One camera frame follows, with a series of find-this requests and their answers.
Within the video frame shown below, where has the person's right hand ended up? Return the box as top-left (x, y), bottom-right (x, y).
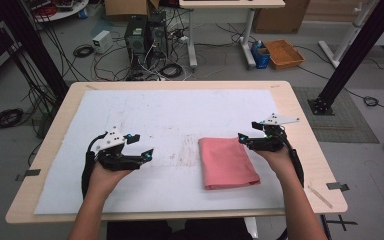
top-left (253, 144), bottom-right (298, 179)

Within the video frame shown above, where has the person's left hand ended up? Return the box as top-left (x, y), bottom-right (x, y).
top-left (87, 161), bottom-right (138, 198)

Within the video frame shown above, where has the black computer tower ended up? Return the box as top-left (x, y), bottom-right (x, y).
top-left (146, 11), bottom-right (168, 63)
top-left (124, 15), bottom-right (149, 66)

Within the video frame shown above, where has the open brown cardboard box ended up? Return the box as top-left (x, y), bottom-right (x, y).
top-left (104, 0), bottom-right (161, 18)

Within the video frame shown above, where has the white desk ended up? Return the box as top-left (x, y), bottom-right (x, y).
top-left (178, 0), bottom-right (286, 69)

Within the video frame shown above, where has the round white table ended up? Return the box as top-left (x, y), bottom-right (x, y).
top-left (29, 0), bottom-right (89, 23)

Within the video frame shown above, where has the person's dark clothing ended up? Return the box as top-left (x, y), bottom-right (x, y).
top-left (106, 218), bottom-right (254, 240)

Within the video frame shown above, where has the large black cable coil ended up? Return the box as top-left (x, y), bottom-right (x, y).
top-left (0, 108), bottom-right (25, 130)

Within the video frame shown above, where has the pink tank top red trim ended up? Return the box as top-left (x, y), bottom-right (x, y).
top-left (198, 136), bottom-right (262, 191)

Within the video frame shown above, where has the large brown cardboard box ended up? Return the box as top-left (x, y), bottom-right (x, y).
top-left (253, 0), bottom-right (311, 34)

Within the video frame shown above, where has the white power supply box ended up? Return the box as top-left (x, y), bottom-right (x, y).
top-left (92, 29), bottom-right (114, 54)

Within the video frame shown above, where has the thin wooden stick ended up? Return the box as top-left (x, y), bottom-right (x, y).
top-left (307, 185), bottom-right (334, 210)

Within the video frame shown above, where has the blue box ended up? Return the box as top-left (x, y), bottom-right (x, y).
top-left (250, 40), bottom-right (272, 69)

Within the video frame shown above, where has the black tape cross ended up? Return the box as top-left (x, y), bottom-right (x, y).
top-left (332, 214), bottom-right (359, 232)

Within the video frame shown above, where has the grey floor mat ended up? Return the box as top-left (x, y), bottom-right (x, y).
top-left (293, 87), bottom-right (380, 144)

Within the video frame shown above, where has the white metal desk frame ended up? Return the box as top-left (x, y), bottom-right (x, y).
top-left (318, 0), bottom-right (384, 69)

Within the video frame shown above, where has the black metal post with base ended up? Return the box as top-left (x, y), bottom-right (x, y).
top-left (308, 0), bottom-right (384, 116)

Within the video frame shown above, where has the thin black cable coil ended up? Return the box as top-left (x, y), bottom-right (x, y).
top-left (363, 95), bottom-right (380, 108)

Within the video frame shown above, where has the small black cable coil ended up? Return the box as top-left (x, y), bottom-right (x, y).
top-left (72, 44), bottom-right (95, 58)

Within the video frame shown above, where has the light wooden table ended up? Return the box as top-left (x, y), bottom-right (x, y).
top-left (5, 80), bottom-right (349, 225)

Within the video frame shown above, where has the white table mat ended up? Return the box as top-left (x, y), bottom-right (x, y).
top-left (33, 88), bottom-right (293, 215)

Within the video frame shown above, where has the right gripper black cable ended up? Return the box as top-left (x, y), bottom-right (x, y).
top-left (274, 125), bottom-right (305, 188)

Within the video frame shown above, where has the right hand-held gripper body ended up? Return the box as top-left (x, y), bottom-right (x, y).
top-left (247, 113), bottom-right (300, 153)

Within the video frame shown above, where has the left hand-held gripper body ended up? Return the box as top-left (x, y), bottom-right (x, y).
top-left (93, 125), bottom-right (145, 173)

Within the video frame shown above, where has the grey tape strip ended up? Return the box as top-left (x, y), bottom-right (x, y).
top-left (325, 181), bottom-right (350, 192)
top-left (14, 168), bottom-right (42, 182)

